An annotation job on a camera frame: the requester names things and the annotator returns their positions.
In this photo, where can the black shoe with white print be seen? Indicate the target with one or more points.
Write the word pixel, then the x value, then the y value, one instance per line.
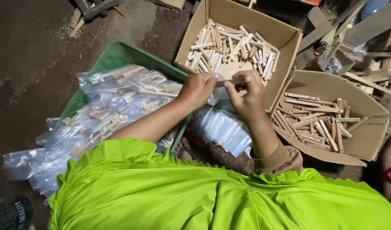
pixel 11 213

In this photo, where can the clear plastic bag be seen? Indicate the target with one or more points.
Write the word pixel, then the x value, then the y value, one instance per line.
pixel 218 95

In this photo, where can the tall cardboard box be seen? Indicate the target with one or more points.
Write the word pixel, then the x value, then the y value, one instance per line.
pixel 237 51

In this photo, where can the pile of pale wooden sticks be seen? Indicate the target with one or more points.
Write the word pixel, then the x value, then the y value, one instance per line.
pixel 233 51

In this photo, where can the person's left hand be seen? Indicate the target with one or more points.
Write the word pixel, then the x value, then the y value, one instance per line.
pixel 195 89

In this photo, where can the small box with plastic bag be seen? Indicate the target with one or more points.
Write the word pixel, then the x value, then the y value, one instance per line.
pixel 336 62

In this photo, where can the heap of bagged wooden sticks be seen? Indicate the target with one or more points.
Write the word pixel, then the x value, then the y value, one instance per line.
pixel 96 118

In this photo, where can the small wooden stick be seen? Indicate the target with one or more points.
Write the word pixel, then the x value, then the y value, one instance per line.
pixel 236 81

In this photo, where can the pile of brown wooden slats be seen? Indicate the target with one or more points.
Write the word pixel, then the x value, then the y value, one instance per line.
pixel 313 123

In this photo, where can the stack of empty plastic bags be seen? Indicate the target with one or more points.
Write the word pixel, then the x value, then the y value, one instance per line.
pixel 224 129

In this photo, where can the person's left fingers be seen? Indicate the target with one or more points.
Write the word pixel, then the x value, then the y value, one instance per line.
pixel 213 82

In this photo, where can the low cardboard box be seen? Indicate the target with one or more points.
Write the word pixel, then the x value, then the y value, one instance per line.
pixel 351 127

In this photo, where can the wood offcuts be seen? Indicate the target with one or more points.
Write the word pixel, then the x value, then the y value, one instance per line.
pixel 91 12

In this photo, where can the heap of scrap wood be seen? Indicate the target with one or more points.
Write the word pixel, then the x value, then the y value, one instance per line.
pixel 364 38

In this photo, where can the person's right hand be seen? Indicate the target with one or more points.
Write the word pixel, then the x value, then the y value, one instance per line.
pixel 248 95

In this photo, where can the green plastic basket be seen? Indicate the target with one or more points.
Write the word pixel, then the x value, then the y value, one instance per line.
pixel 125 64

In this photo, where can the person's lime green garment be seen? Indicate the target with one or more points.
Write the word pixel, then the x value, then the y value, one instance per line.
pixel 214 195

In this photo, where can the black sandal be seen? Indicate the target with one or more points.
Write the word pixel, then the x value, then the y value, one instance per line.
pixel 185 151

